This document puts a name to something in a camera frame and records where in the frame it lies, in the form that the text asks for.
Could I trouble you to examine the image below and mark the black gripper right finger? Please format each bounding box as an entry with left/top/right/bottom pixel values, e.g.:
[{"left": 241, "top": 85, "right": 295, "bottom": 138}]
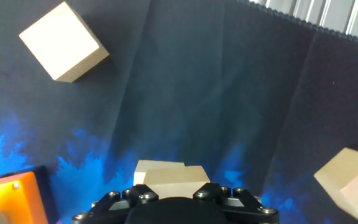
[{"left": 192, "top": 182, "right": 280, "bottom": 224}]

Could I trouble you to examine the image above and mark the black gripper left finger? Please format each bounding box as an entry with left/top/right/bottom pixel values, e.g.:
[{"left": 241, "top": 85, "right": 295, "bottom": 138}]
[{"left": 71, "top": 184, "right": 160, "bottom": 224}]

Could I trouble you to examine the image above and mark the blue mountain print cloth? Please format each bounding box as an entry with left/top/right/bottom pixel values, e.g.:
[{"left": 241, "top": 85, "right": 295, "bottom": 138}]
[{"left": 0, "top": 0, "right": 358, "bottom": 224}]

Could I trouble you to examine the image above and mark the orange square base block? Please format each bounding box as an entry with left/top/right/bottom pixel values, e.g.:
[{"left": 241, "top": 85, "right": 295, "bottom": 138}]
[{"left": 0, "top": 170, "right": 49, "bottom": 224}]

